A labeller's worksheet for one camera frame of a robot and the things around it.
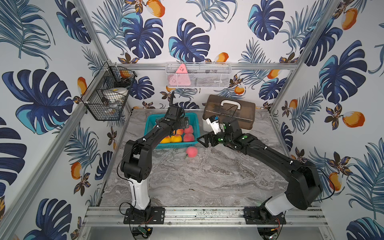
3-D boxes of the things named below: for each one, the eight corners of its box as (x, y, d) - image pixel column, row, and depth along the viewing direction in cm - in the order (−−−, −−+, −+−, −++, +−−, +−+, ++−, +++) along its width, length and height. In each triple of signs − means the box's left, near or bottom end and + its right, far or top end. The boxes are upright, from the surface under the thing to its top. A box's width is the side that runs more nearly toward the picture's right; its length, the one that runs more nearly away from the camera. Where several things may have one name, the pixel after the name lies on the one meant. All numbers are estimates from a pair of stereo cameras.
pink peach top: (189, 159, 96) (189, 155, 92) (185, 152, 99) (185, 148, 95) (198, 155, 98) (198, 151, 93) (194, 148, 101) (194, 144, 97)
